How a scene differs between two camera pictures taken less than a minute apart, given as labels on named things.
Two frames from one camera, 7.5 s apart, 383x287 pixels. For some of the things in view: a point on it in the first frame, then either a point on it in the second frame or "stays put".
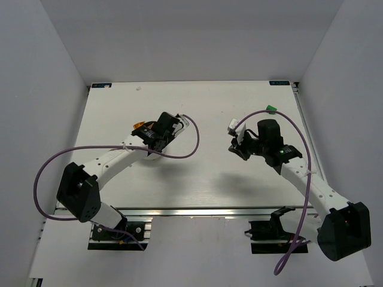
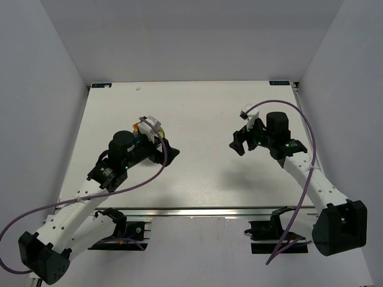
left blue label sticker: (101, 85) stays put
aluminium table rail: (212, 211) stays put
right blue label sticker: (279, 83) stays put
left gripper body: (160, 144) → (158, 152)
